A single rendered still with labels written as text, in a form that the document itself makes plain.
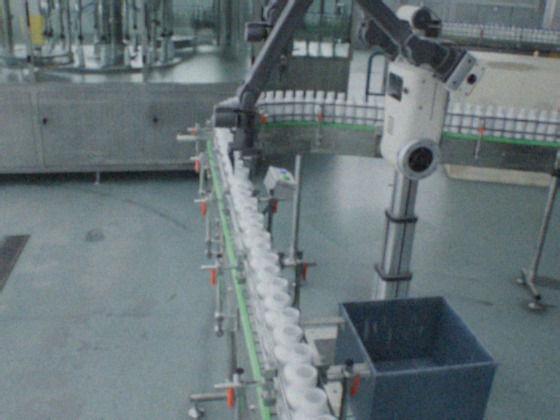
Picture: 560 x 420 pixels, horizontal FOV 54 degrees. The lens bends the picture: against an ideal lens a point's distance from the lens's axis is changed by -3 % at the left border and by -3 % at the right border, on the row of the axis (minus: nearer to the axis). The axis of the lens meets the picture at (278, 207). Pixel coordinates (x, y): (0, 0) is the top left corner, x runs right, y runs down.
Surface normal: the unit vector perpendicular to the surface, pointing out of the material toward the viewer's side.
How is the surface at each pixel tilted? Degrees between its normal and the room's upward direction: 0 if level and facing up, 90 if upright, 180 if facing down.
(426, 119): 101
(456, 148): 90
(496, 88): 90
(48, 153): 90
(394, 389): 90
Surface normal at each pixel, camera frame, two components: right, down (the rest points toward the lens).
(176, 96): 0.18, 0.39
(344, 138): -0.14, 0.37
